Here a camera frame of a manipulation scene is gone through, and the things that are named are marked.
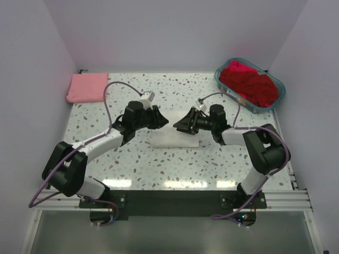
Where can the bright pink t shirt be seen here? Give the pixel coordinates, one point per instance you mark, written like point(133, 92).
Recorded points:
point(236, 66)

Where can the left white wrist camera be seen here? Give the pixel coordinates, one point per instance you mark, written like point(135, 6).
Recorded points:
point(146, 99)

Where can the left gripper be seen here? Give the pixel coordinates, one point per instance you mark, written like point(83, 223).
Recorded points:
point(158, 120)

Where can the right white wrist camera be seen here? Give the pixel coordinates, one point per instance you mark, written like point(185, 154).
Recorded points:
point(201, 105)

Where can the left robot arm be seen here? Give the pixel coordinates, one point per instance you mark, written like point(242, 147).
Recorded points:
point(66, 168)

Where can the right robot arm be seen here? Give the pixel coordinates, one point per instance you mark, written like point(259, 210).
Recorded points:
point(266, 149)

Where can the aluminium frame rail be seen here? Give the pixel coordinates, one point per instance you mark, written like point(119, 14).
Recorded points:
point(179, 221)

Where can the folded pink t shirt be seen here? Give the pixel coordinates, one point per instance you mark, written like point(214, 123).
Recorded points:
point(87, 88)

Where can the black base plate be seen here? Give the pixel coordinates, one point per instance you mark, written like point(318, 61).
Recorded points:
point(172, 203)

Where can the teal plastic basket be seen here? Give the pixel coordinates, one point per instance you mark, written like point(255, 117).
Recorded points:
point(245, 103)

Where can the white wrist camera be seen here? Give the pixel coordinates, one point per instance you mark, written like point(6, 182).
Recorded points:
point(201, 105)
point(146, 99)

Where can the dark red t shirt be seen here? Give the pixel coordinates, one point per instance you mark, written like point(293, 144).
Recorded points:
point(257, 89)

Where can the white t shirt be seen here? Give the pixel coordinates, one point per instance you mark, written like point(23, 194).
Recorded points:
point(169, 137)

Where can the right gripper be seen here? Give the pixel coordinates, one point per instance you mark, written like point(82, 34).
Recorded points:
point(188, 124)

